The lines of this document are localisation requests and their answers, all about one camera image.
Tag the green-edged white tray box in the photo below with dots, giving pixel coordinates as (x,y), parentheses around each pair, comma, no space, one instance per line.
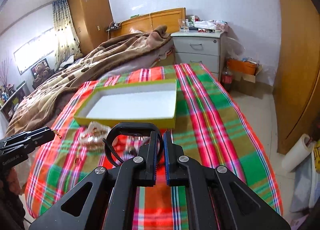
(145,102)

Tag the beige hair claw clip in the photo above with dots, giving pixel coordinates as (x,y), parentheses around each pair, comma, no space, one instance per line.
(92,137)

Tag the wooden door wardrobe right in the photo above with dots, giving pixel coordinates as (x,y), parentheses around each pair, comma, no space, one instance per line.
(296,86)

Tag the gold chain black charm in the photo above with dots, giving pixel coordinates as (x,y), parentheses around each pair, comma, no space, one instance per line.
(57,133)

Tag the wooden bed headboard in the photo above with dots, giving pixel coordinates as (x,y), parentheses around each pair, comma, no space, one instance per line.
(149,22)

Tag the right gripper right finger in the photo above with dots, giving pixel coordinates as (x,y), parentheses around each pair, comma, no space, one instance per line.
(182,170)

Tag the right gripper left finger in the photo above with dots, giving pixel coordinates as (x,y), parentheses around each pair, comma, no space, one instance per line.
(124,181)

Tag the tall wooden wardrobe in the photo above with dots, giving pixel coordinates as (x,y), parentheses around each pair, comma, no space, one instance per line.
(90,18)

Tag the grey bedside drawer cabinet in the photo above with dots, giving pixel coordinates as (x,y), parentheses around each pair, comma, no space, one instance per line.
(202,48)

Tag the red cola bottle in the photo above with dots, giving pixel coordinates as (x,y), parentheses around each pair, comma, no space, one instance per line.
(226,79)

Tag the brown patterned blanket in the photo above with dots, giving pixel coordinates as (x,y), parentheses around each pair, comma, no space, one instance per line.
(37,109)

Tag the white paper roll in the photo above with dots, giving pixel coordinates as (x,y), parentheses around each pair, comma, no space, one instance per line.
(298,153)

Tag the orange storage box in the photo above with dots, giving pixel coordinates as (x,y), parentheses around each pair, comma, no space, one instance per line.
(241,66)

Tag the patterned window curtain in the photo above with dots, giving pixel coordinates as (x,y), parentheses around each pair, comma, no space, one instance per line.
(67,41)

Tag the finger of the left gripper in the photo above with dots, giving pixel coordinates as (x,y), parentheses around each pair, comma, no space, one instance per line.
(40,136)

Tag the clear glass cup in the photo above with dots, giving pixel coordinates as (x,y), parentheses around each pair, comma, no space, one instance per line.
(183,25)

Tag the black fitness wristband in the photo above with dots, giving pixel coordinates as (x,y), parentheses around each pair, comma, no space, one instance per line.
(128,139)

